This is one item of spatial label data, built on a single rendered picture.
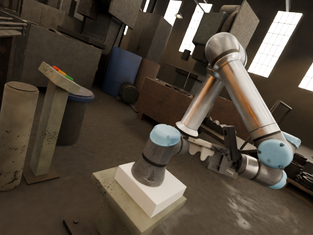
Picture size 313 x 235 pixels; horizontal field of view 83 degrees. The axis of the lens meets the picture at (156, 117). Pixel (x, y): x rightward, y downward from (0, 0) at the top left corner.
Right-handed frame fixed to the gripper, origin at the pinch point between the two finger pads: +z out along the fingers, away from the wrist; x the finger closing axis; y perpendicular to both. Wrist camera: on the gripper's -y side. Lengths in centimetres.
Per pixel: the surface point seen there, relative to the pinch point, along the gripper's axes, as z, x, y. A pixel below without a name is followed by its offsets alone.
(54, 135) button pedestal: 59, 40, 25
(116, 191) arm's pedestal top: 15.6, 13.8, 30.4
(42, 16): 273, 280, -120
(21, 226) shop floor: 47, 21, 60
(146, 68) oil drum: 55, 296, -110
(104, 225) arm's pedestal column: 15, 24, 50
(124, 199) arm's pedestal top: 11.6, 11.4, 31.2
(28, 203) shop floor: 52, 31, 57
